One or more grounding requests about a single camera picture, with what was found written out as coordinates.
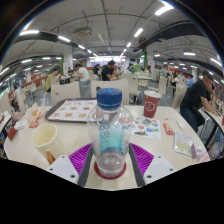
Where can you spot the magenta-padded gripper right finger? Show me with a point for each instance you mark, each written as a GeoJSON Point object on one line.
{"type": "Point", "coordinates": [144, 158]}

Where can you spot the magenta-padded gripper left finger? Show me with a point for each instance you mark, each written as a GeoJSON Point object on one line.
{"type": "Point", "coordinates": [78, 158]}

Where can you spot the clear blue-capped water bottle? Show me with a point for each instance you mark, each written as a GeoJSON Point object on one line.
{"type": "Point", "coordinates": [110, 133]}

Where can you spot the colourful printed leaflet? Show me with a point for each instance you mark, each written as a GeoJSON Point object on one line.
{"type": "Point", "coordinates": [146, 128]}

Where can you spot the red sauce packet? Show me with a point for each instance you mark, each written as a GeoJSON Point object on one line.
{"type": "Point", "coordinates": [168, 128]}

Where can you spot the clear plastic packet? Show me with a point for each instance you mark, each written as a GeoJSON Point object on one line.
{"type": "Point", "coordinates": [184, 143]}

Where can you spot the dark tray with printed liner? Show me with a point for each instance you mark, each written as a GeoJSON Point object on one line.
{"type": "Point", "coordinates": [70, 110]}

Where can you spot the red paper cup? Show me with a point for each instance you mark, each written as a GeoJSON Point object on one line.
{"type": "Point", "coordinates": [151, 105]}

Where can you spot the crumpled food wrapper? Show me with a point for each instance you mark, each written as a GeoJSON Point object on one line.
{"type": "Point", "coordinates": [35, 113]}

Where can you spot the white printed paper card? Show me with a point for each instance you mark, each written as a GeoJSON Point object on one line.
{"type": "Point", "coordinates": [20, 124]}

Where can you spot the beige chair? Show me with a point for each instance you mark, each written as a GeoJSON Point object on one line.
{"type": "Point", "coordinates": [111, 84]}
{"type": "Point", "coordinates": [66, 91]}

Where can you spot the group of beige chairs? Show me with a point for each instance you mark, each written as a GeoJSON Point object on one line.
{"type": "Point", "coordinates": [162, 86]}

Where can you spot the person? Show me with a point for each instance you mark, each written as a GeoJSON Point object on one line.
{"type": "Point", "coordinates": [83, 75]}
{"type": "Point", "coordinates": [107, 71]}
{"type": "Point", "coordinates": [196, 98]}
{"type": "Point", "coordinates": [50, 80]}
{"type": "Point", "coordinates": [17, 91]}

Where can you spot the neighbouring beige table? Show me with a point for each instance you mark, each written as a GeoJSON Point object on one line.
{"type": "Point", "coordinates": [215, 120]}
{"type": "Point", "coordinates": [4, 121]}

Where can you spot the ceiling air conditioner unit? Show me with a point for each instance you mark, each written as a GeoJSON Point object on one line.
{"type": "Point", "coordinates": [83, 31]}

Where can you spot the ceiling lights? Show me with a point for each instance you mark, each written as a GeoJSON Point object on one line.
{"type": "Point", "coordinates": [163, 10]}

